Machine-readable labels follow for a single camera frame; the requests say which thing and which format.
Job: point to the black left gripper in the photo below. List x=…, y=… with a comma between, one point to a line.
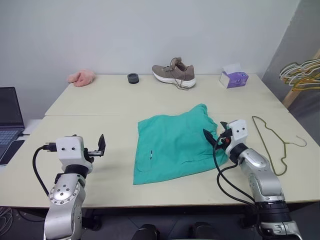
x=96, y=153

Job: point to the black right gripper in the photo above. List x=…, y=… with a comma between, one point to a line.
x=223, y=140

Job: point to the green shirt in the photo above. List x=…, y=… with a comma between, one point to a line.
x=172, y=147

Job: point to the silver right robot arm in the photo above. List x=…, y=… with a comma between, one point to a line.
x=260, y=175

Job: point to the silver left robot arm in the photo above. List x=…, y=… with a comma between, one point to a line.
x=63, y=200

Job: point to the purple white tissue box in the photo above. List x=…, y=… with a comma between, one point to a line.
x=233, y=78

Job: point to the pink plush cloth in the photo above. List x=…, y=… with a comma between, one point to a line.
x=81, y=78

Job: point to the brown sneaker with white sole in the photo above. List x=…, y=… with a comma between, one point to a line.
x=175, y=73

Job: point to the black tape roll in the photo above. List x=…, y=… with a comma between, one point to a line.
x=133, y=78

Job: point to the wooden clothes rack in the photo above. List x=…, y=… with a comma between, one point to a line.
x=291, y=93

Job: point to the black smartphone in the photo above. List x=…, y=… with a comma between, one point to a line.
x=13, y=150

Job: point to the dark rounded shape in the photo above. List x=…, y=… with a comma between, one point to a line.
x=206, y=231
x=147, y=232

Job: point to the dark grey laptop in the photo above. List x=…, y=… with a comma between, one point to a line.
x=8, y=112

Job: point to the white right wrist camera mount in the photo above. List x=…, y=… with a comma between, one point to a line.
x=238, y=132

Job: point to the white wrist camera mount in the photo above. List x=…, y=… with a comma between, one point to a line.
x=70, y=152
x=238, y=132

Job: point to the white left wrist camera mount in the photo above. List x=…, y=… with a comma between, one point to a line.
x=70, y=152

